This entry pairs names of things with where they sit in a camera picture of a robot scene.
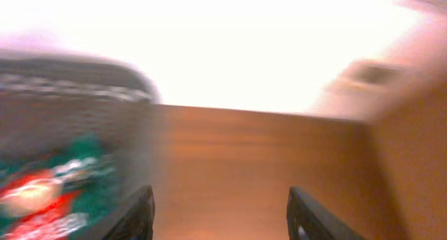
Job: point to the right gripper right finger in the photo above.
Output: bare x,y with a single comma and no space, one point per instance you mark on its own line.
306,218

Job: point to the green Nescafe bag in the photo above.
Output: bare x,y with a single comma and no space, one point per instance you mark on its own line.
60,195

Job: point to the grey plastic basket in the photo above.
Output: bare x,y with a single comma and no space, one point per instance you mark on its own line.
50,100

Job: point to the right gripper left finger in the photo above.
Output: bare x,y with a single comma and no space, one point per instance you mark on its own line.
132,219

